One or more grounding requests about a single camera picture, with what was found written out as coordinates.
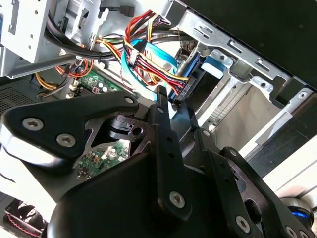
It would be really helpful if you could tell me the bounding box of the blue data wire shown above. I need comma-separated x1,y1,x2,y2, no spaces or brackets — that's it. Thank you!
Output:
120,38,179,102

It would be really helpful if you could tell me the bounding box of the red yellow power wire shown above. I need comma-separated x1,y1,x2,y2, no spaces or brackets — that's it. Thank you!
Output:
121,9,192,103

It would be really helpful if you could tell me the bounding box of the person's hand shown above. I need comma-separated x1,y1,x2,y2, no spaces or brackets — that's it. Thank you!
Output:
276,184,317,206

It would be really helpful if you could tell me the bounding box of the hard disk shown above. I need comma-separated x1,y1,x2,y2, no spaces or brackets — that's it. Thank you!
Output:
170,52,231,107

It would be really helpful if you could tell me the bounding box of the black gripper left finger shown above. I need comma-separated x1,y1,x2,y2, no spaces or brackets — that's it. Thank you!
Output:
0,85,193,221

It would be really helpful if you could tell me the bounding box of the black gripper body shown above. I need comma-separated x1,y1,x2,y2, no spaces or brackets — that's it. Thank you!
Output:
47,113,238,238

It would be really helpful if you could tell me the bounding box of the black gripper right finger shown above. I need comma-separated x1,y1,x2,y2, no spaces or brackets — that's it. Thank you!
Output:
170,101,316,238

